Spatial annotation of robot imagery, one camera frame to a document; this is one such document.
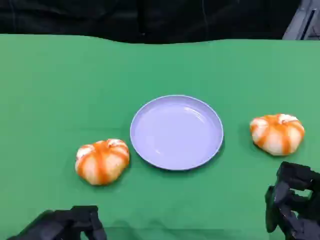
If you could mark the black cloth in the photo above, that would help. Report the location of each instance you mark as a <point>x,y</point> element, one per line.
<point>150,20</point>

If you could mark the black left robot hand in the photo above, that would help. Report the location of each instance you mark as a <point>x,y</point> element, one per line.
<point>62,225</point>

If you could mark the green table cloth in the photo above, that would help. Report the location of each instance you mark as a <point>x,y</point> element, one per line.
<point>75,100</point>

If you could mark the grey equipment frame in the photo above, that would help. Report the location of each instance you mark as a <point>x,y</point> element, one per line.
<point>303,22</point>

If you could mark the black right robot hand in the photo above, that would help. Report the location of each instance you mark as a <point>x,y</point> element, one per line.
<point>295,207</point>

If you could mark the lilac plate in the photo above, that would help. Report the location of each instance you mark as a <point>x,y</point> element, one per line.
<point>176,132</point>

